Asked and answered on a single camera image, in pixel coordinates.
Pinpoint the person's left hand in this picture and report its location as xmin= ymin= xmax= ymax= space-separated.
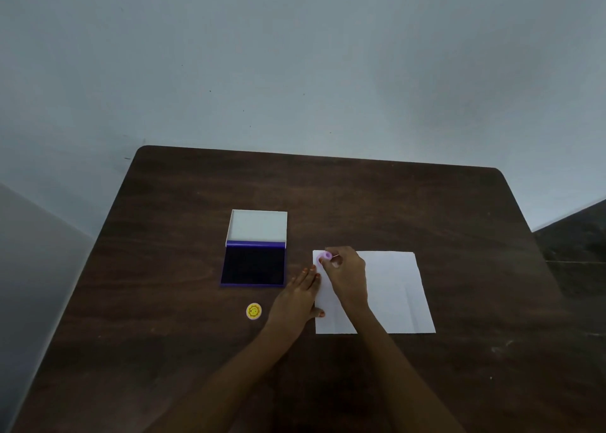
xmin=265 ymin=265 xmax=326 ymax=338

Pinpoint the person's right hand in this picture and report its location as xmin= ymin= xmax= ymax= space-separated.
xmin=318 ymin=246 xmax=369 ymax=311

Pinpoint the white paper sheet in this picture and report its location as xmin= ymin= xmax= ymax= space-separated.
xmin=312 ymin=250 xmax=436 ymax=335

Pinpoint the person's left forearm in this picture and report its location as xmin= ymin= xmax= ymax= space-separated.
xmin=144 ymin=321 xmax=300 ymax=433

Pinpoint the person's right forearm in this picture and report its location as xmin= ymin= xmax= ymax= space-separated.
xmin=342 ymin=302 xmax=467 ymax=433

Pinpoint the purple ink pad case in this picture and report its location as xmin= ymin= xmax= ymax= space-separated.
xmin=220 ymin=209 xmax=288 ymax=288

